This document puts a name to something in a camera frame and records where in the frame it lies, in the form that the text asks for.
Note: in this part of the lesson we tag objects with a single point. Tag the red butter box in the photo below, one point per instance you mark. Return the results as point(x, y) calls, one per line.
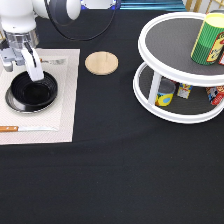
point(215, 94)

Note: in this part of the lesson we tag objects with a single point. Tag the beige placemat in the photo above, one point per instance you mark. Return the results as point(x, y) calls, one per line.
point(59, 115)

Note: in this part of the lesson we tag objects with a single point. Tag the blue yellow small box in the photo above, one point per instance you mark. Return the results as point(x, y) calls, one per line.
point(184, 90)

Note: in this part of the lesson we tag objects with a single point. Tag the white two-tier lazy Susan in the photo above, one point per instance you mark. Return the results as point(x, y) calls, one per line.
point(165, 44)

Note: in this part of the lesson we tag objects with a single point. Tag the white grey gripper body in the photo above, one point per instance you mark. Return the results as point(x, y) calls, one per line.
point(19, 48)

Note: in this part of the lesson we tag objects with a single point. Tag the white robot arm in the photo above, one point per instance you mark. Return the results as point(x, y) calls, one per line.
point(17, 20)

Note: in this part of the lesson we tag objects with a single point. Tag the red raisins box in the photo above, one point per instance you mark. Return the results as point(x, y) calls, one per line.
point(221, 60)

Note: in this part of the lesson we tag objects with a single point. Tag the wooden handled fork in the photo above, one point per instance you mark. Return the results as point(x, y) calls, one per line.
point(54, 62)

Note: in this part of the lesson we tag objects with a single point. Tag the wooden handled knife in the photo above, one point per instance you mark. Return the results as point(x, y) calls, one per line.
point(24, 129)

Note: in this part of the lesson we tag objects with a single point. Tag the black ribbed bowl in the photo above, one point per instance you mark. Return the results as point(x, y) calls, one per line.
point(31, 95)

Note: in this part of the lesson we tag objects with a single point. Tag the blue yellow can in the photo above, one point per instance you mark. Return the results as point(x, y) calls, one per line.
point(165, 92)

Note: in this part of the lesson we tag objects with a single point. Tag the round wooden coaster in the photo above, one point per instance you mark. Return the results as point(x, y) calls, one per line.
point(101, 63)

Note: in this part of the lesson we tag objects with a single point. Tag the green yellow can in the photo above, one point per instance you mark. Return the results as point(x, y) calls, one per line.
point(210, 40)

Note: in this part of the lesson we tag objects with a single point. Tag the silver metal plate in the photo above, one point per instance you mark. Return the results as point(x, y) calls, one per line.
point(14, 104)

